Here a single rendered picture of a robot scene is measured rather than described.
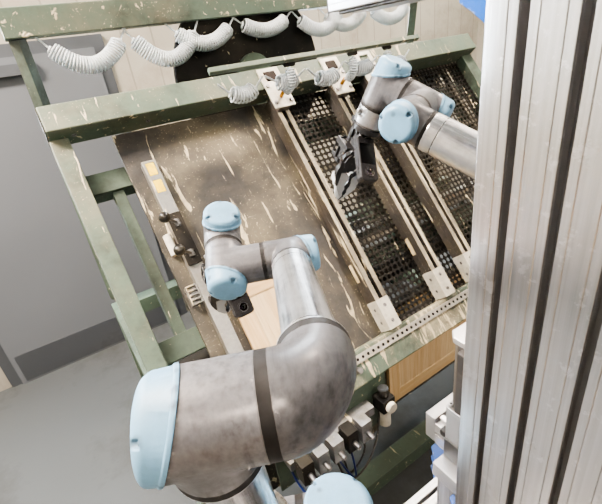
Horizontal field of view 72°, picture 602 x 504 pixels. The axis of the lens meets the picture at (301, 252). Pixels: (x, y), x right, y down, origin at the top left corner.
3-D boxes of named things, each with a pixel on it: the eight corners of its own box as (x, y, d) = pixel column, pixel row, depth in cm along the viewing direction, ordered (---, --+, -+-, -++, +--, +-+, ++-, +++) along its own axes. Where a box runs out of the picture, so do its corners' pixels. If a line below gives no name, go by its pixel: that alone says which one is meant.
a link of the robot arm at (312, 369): (388, 372, 37) (310, 218, 82) (268, 396, 36) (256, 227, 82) (395, 465, 41) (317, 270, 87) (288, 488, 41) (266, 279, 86)
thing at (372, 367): (193, 486, 131) (198, 493, 121) (178, 450, 132) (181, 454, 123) (566, 248, 229) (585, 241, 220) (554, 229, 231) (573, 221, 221)
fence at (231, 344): (252, 410, 138) (255, 410, 135) (140, 167, 151) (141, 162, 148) (264, 402, 141) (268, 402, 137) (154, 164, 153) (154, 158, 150)
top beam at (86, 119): (50, 149, 142) (44, 133, 133) (40, 124, 143) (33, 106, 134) (464, 60, 240) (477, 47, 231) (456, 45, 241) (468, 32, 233)
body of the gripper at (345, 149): (354, 158, 110) (372, 116, 103) (366, 176, 105) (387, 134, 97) (329, 155, 107) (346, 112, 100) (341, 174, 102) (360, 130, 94)
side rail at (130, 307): (179, 449, 133) (182, 454, 123) (54, 157, 147) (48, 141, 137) (196, 439, 135) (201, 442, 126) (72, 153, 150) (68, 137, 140)
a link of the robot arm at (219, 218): (202, 228, 78) (200, 197, 83) (204, 264, 86) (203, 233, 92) (243, 227, 80) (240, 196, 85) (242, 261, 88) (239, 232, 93)
